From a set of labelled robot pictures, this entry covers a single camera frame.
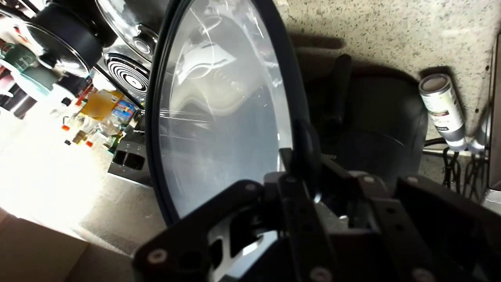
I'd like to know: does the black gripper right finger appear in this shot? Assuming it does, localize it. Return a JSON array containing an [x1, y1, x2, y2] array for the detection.
[[320, 156, 501, 282]]

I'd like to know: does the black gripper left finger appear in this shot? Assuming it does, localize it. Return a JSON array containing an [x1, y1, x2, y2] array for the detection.
[[133, 150, 337, 282]]

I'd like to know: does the blue rimmed glass lid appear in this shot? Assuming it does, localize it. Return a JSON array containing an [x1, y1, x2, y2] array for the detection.
[[146, 0, 310, 225]]

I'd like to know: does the steel pot with lid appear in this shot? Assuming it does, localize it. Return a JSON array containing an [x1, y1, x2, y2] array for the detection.
[[27, 0, 172, 104]]

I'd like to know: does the black air fryer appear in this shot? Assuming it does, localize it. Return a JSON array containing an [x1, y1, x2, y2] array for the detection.
[[299, 53, 428, 187]]

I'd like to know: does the white spice bottle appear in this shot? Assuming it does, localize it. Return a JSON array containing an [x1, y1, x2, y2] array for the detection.
[[418, 73, 467, 150]]

